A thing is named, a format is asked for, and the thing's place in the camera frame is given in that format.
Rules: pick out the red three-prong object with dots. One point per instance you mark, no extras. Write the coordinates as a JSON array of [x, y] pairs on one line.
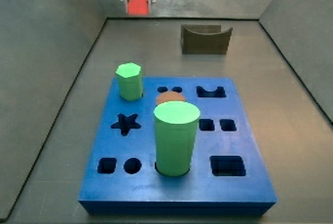
[[138, 7]]

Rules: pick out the black curved fixture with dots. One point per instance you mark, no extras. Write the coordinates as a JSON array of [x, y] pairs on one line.
[[205, 39]]

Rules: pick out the green hexagonal peg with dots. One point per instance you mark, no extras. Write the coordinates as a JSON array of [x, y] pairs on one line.
[[129, 74]]

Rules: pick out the brown cylinder peg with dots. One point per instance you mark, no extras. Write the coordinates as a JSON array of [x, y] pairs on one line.
[[169, 96]]

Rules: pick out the tall green cylinder peg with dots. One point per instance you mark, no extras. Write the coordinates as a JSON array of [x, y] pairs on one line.
[[177, 120]]

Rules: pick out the blue shape-sorter block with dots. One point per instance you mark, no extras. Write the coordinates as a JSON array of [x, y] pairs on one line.
[[226, 183]]

